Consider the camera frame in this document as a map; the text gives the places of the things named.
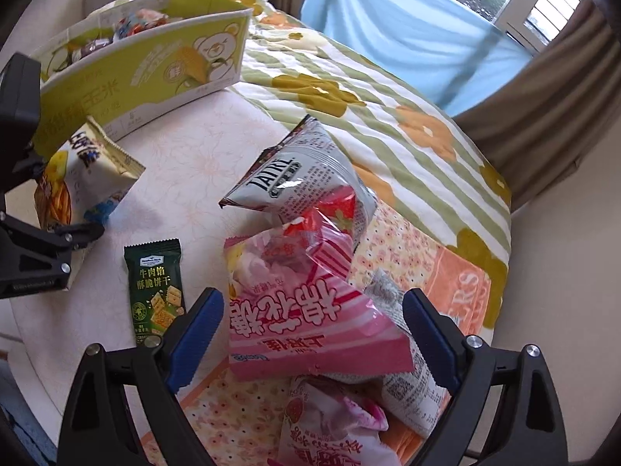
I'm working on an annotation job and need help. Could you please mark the light blue cloth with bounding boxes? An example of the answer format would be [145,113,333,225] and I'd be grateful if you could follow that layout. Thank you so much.
[301,0,534,118]

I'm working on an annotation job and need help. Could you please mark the dark green biscuit packet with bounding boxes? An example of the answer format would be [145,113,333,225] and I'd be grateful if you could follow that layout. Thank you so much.
[123,238,188,346]

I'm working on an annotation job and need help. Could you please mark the brown curtain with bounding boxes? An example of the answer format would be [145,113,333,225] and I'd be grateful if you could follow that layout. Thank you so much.
[456,0,621,210]

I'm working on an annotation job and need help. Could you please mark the green and white cardboard box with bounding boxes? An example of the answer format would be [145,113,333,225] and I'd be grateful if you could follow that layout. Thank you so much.
[31,0,254,156]

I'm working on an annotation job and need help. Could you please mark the orange patterned cloth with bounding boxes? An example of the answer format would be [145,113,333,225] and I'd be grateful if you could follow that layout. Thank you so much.
[141,194,496,466]

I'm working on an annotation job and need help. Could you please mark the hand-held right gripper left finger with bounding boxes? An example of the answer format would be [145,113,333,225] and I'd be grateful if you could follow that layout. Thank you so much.
[57,287,225,466]

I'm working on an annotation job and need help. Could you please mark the pile of snack packets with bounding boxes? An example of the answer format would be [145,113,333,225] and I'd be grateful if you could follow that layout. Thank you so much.
[68,7,172,59]

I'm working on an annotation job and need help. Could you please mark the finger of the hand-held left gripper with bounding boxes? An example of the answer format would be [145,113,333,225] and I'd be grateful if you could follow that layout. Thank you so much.
[4,211,106,275]
[6,148,50,200]

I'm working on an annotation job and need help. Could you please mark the grey crisp packet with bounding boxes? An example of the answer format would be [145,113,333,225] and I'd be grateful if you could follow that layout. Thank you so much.
[219,114,379,253]

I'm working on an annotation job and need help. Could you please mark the white yellow fries packet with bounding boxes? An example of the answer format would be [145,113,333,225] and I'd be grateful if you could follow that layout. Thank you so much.
[33,116,146,293]

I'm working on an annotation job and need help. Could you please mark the pink strawberry sweet packet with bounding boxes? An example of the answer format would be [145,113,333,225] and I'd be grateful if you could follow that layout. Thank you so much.
[276,376,390,466]

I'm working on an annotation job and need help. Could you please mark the pink striped marshmallow packet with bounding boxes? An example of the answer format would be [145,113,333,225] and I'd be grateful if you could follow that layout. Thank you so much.
[223,189,416,382]

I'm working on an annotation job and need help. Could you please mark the white grey printed packet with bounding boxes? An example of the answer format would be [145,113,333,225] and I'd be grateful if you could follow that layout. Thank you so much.
[364,269,455,441]

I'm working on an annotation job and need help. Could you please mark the floral striped quilt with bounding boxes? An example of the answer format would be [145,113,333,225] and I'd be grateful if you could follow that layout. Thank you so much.
[204,0,513,292]

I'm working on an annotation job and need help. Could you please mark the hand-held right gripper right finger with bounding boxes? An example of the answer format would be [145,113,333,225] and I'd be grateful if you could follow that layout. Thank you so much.
[402,289,569,466]

